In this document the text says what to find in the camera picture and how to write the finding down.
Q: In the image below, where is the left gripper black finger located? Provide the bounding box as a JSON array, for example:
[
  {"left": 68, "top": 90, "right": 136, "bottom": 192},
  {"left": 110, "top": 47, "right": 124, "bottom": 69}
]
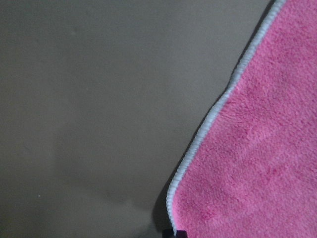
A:
[{"left": 162, "top": 229, "right": 188, "bottom": 238}]

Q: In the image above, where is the pink towel with white trim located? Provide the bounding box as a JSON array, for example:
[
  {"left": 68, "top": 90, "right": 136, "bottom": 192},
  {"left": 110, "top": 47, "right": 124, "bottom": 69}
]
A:
[{"left": 166, "top": 0, "right": 317, "bottom": 238}]

